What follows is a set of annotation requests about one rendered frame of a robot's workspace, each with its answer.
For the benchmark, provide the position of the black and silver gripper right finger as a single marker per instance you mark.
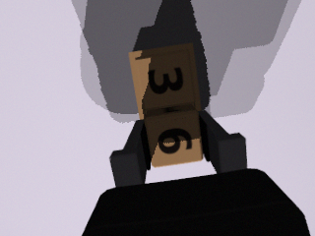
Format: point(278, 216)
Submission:
point(227, 152)

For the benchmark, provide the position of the brown wooden calendar stand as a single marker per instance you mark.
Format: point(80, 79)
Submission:
point(134, 55)

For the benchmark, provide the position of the orange number cube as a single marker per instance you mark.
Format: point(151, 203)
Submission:
point(174, 135)
point(165, 79)

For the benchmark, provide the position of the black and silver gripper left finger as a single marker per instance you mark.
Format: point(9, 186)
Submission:
point(129, 165)

